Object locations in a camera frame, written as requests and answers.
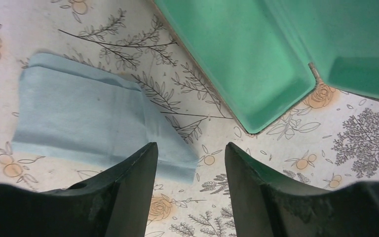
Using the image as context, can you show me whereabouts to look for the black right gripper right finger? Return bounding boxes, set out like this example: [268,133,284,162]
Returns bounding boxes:
[225,143,379,237]

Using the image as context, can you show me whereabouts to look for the light blue cleaning cloth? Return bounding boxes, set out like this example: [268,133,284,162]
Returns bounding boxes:
[11,53,197,182]

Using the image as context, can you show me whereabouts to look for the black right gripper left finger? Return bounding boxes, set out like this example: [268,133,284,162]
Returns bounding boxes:
[0,142,158,237]

